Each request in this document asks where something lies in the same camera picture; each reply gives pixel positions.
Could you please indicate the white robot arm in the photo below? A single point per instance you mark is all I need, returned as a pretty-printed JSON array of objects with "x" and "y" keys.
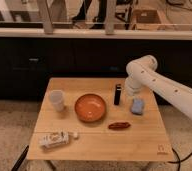
[{"x": 142, "y": 72}]

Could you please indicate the orange bowl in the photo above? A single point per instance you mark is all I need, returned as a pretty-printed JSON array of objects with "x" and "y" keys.
[{"x": 90, "y": 107}]

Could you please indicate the wooden table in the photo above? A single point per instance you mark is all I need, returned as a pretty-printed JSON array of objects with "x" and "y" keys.
[{"x": 145, "y": 140}]

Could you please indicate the brown sausage toy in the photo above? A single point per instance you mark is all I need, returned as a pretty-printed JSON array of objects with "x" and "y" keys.
[{"x": 119, "y": 125}]

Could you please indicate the blue sponge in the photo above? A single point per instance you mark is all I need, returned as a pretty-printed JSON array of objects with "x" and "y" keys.
[{"x": 137, "y": 106}]

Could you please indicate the cardboard box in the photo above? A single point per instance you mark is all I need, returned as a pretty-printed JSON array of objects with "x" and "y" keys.
[{"x": 148, "y": 19}]

